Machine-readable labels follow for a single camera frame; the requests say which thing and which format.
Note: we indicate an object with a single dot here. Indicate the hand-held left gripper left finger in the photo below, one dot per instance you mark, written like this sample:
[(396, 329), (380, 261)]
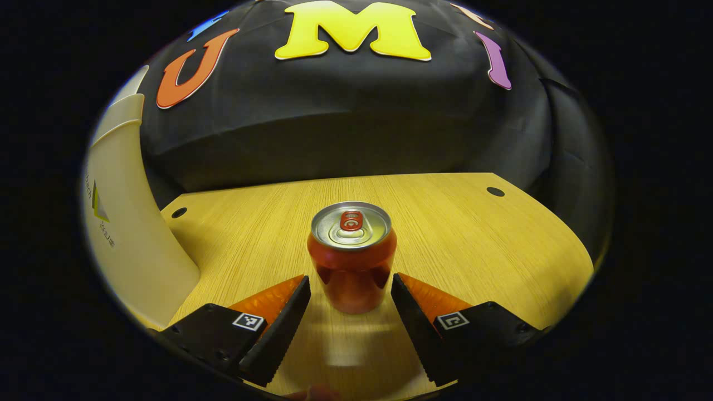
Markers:
[(278, 334)]

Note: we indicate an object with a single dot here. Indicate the orange pop can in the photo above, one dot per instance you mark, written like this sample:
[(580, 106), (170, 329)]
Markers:
[(351, 273)]

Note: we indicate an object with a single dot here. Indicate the white desktop garbage bin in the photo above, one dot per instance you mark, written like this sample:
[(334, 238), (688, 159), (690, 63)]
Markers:
[(139, 234)]

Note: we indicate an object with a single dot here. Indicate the wooden desktop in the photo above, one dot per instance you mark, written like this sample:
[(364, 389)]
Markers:
[(473, 239)]

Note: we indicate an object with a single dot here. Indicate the black backdrop cloth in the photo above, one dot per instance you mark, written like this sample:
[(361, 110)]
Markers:
[(345, 100)]

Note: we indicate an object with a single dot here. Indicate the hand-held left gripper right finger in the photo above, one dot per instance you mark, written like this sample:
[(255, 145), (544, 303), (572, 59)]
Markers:
[(418, 334)]

